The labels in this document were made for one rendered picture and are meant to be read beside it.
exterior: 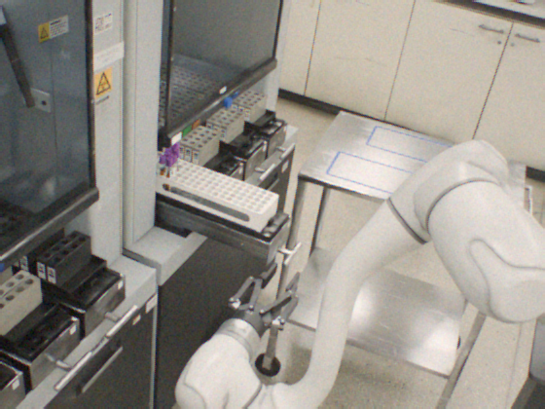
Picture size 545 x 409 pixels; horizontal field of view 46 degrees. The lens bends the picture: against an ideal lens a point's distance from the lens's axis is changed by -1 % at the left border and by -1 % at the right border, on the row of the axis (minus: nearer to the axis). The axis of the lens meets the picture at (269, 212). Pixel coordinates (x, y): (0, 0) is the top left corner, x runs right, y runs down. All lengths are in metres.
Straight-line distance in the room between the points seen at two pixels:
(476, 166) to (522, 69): 2.62
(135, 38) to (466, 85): 2.63
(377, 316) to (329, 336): 1.01
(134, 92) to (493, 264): 0.79
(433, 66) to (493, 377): 1.82
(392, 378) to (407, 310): 0.29
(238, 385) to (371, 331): 0.94
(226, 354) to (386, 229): 0.39
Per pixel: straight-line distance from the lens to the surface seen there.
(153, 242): 1.58
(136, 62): 1.33
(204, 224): 1.56
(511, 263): 0.90
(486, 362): 2.60
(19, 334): 1.26
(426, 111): 3.80
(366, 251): 1.10
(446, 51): 3.68
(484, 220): 0.94
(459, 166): 1.04
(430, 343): 2.15
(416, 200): 1.05
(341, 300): 1.14
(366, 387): 2.34
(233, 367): 1.24
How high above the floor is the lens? 1.72
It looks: 35 degrees down
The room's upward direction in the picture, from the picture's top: 9 degrees clockwise
